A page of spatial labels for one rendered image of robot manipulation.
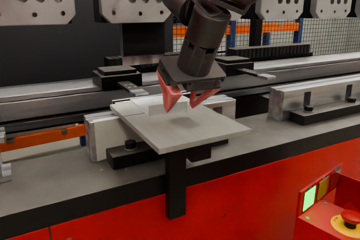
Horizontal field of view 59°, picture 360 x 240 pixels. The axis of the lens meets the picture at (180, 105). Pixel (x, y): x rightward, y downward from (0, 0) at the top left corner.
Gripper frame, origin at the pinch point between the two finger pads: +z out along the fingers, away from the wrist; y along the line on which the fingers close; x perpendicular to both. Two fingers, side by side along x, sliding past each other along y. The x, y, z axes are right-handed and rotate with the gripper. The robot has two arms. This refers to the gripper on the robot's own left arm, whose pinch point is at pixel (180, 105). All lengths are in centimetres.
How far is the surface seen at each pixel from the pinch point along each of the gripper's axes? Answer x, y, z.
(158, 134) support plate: 5.3, 6.5, 0.7
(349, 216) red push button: 27.1, -28.2, 9.8
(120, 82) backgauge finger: -28.4, 0.1, 19.0
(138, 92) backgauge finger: -17.7, -0.4, 13.0
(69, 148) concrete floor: -148, -14, 201
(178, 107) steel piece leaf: -3.0, -2.3, 4.2
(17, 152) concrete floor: -158, 27, 208
